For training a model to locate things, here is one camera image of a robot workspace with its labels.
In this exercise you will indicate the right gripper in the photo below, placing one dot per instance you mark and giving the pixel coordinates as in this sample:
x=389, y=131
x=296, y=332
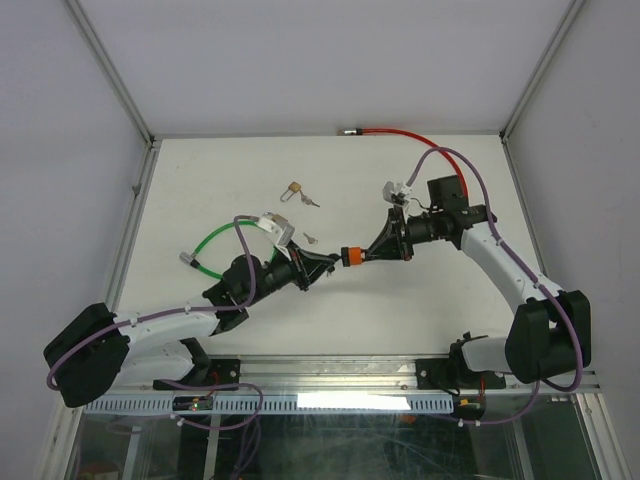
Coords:
x=391, y=243

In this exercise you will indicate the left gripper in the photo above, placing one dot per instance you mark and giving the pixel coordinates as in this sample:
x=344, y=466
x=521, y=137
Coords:
x=305, y=260

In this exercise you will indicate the orange black padlock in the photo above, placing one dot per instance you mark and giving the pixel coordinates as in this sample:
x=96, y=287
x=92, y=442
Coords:
x=352, y=256

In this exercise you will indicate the small padlock silver keys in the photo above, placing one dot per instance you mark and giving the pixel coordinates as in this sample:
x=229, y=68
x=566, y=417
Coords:
x=307, y=200

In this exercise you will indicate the small brass padlock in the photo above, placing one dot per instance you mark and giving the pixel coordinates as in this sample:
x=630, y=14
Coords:
x=293, y=189

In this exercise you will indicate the green cable lock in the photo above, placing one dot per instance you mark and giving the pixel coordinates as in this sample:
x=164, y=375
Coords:
x=213, y=255

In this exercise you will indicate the large brass padlock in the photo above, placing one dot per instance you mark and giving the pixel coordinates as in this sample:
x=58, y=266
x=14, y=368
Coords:
x=276, y=219

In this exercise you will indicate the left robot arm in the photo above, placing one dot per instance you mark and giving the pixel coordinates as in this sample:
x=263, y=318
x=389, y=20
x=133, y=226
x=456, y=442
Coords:
x=100, y=349

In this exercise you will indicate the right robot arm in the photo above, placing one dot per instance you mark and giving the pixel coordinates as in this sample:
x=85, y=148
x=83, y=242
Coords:
x=551, y=331

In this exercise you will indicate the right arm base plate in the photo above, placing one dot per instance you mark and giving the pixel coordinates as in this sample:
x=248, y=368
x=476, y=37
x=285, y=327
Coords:
x=448, y=376

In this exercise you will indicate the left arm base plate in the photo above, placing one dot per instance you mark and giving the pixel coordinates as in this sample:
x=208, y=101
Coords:
x=220, y=372

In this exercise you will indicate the slotted cable duct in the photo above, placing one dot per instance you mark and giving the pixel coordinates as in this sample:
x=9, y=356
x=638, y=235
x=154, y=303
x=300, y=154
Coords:
x=301, y=403

